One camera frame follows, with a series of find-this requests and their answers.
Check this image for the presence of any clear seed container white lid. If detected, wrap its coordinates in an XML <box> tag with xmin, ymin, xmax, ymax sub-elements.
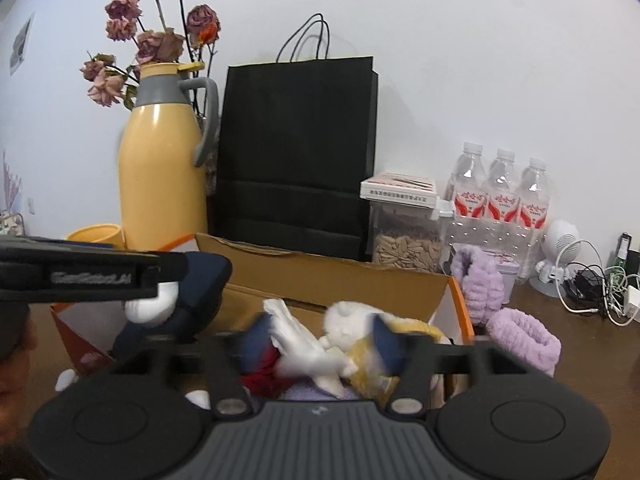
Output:
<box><xmin>360</xmin><ymin>172</ymin><xmax>446</xmax><ymax>273</ymax></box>

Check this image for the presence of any white cloth red print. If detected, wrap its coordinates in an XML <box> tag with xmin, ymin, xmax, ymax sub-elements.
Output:
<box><xmin>242</xmin><ymin>299</ymin><xmax>347</xmax><ymax>397</ymax></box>

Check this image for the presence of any wall paper notice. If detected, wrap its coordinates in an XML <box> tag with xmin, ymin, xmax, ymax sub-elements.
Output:
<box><xmin>9</xmin><ymin>12</ymin><xmax>36</xmax><ymax>76</ymax></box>

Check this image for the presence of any yellow mug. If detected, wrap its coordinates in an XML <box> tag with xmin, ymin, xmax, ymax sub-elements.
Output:
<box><xmin>65</xmin><ymin>223</ymin><xmax>126</xmax><ymax>249</ymax></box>

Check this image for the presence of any yellow thermos jug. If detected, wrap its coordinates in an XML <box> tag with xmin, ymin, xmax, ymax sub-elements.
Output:
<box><xmin>117</xmin><ymin>61</ymin><xmax>221</xmax><ymax>251</ymax></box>

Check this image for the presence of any purple fluffy headband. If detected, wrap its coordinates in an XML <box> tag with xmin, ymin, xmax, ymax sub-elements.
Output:
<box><xmin>486</xmin><ymin>307</ymin><xmax>562</xmax><ymax>377</ymax></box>
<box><xmin>451</xmin><ymin>245</ymin><xmax>512</xmax><ymax>328</ymax></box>

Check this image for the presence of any orange cardboard box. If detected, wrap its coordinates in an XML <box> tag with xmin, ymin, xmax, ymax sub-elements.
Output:
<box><xmin>50</xmin><ymin>232</ymin><xmax>475</xmax><ymax>411</ymax></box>

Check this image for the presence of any navy zip pouch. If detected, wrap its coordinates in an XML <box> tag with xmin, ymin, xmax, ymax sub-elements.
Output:
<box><xmin>112</xmin><ymin>251</ymin><xmax>234</xmax><ymax>358</ymax></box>

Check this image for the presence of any water bottle red label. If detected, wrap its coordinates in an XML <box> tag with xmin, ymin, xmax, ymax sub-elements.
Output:
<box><xmin>517</xmin><ymin>157</ymin><xmax>551</xmax><ymax>228</ymax></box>
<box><xmin>485</xmin><ymin>149</ymin><xmax>523</xmax><ymax>223</ymax></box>
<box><xmin>447</xmin><ymin>142</ymin><xmax>488</xmax><ymax>221</ymax></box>

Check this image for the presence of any tangle of charger cables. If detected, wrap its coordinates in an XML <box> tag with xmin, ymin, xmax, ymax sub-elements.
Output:
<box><xmin>557</xmin><ymin>240</ymin><xmax>640</xmax><ymax>328</ymax></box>

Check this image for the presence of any black paper bag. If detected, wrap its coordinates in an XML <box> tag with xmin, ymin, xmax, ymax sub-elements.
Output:
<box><xmin>212</xmin><ymin>12</ymin><xmax>379</xmax><ymax>263</ymax></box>

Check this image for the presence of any purple knitted cloth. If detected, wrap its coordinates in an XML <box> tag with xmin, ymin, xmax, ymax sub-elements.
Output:
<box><xmin>285</xmin><ymin>380</ymin><xmax>361</xmax><ymax>401</ymax></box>

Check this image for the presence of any small white desk fan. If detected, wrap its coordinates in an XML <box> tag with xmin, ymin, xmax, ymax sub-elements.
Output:
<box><xmin>529</xmin><ymin>219</ymin><xmax>582</xmax><ymax>298</ymax></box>

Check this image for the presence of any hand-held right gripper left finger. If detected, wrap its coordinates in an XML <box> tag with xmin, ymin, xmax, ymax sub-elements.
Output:
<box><xmin>112</xmin><ymin>317</ymin><xmax>273</xmax><ymax>420</ymax></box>

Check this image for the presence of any white yellow plush toy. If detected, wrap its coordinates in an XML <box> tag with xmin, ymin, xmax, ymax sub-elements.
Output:
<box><xmin>322</xmin><ymin>301</ymin><xmax>451</xmax><ymax>408</ymax></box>

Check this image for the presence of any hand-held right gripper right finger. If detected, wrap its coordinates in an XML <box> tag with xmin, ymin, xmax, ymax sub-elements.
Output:
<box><xmin>370</xmin><ymin>312</ymin><xmax>531</xmax><ymax>418</ymax></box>

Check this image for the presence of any dried pink rose bouquet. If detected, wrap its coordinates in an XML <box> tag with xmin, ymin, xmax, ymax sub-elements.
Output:
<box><xmin>80</xmin><ymin>0</ymin><xmax>222</xmax><ymax>111</ymax></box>

